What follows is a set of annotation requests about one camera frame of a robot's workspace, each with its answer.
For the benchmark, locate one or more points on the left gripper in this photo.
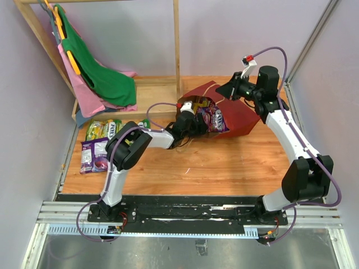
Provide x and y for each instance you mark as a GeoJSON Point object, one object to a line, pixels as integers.
{"type": "Point", "coordinates": [201, 128]}

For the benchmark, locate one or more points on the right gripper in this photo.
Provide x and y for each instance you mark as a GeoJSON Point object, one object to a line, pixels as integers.
{"type": "Point", "coordinates": [226, 89]}

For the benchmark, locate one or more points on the purple Fox's candy bag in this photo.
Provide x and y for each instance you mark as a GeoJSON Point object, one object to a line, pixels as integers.
{"type": "Point", "coordinates": [214, 119]}

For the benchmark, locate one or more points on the red brown paper bag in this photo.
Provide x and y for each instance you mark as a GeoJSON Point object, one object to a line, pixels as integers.
{"type": "Point", "coordinates": [239, 118]}

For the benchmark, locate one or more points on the green Fox's candy bag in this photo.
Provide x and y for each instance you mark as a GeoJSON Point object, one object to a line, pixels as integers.
{"type": "Point", "coordinates": [102, 129]}
{"type": "Point", "coordinates": [145, 123]}

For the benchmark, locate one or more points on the purple snack bag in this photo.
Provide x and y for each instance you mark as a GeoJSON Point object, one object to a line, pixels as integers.
{"type": "Point", "coordinates": [94, 156]}

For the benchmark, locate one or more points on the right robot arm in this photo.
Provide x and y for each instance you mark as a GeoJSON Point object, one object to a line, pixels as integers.
{"type": "Point", "coordinates": [308, 176]}

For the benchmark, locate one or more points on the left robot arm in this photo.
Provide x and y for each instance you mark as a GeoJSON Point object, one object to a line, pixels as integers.
{"type": "Point", "coordinates": [127, 146]}

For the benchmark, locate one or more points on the wooden clothes rack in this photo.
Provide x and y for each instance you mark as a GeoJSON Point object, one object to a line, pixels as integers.
{"type": "Point", "coordinates": [150, 90]}

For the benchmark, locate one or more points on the green shirt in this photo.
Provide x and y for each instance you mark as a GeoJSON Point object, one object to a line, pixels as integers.
{"type": "Point", "coordinates": [109, 84]}

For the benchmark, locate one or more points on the pink shirt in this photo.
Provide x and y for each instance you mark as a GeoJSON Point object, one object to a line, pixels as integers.
{"type": "Point", "coordinates": [89, 102]}

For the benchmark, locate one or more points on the blue grey cloth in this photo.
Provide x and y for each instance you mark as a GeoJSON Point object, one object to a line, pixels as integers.
{"type": "Point", "coordinates": [81, 120]}

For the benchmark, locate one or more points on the grey hanger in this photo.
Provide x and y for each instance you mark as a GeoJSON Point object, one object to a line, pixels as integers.
{"type": "Point", "coordinates": [55, 20]}

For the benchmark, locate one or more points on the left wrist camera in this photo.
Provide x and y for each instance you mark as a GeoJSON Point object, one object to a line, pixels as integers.
{"type": "Point", "coordinates": [187, 106]}

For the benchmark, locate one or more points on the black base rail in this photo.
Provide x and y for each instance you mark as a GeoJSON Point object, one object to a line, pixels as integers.
{"type": "Point", "coordinates": [187, 215]}

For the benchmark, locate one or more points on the aluminium frame post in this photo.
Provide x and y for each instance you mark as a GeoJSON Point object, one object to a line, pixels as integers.
{"type": "Point", "coordinates": [321, 23]}

